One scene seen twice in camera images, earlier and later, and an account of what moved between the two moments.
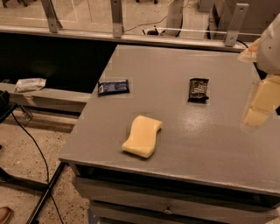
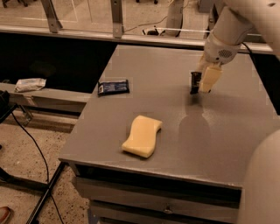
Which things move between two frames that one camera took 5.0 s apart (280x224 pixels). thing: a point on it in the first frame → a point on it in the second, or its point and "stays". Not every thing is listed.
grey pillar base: [174, 17] stays
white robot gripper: [270, 49] → [217, 52]
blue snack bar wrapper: [113, 87] stays
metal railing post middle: [116, 12] stays
